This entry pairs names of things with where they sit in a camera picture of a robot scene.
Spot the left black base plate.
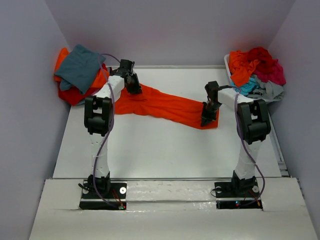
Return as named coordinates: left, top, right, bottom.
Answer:
left=78, top=180, right=127, bottom=211

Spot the teal folded t shirt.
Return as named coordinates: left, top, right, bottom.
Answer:
left=54, top=44, right=106, bottom=95

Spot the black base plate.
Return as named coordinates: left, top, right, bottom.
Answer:
left=210, top=181, right=263, bottom=210
left=78, top=180, right=127, bottom=211

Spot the orange t shirt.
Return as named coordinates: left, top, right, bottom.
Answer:
left=115, top=84, right=219, bottom=130
left=53, top=48, right=109, bottom=89

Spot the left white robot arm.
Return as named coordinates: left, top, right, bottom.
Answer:
left=84, top=59, right=142, bottom=198

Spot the red folded t shirt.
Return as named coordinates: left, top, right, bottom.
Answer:
left=58, top=87, right=98, bottom=106

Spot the grey crumpled t shirt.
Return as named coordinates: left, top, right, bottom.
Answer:
left=248, top=74, right=285, bottom=103

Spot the orange folded t shirt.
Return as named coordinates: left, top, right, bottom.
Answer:
left=53, top=48, right=109, bottom=89

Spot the cyan crumpled t shirt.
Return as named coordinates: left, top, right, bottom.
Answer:
left=230, top=77, right=259, bottom=96

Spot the red crumpled t shirt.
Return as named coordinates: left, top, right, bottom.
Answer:
left=247, top=46, right=276, bottom=74

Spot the magenta crumpled t shirt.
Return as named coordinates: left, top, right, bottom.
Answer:
left=253, top=61, right=287, bottom=86

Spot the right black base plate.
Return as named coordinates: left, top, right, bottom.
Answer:
left=210, top=181, right=263, bottom=210

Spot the white laundry basket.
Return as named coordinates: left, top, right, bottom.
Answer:
left=223, top=54, right=279, bottom=103

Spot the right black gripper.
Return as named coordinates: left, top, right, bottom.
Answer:
left=201, top=101, right=222, bottom=127

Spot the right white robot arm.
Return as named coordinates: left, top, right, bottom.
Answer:
left=200, top=81, right=271, bottom=198

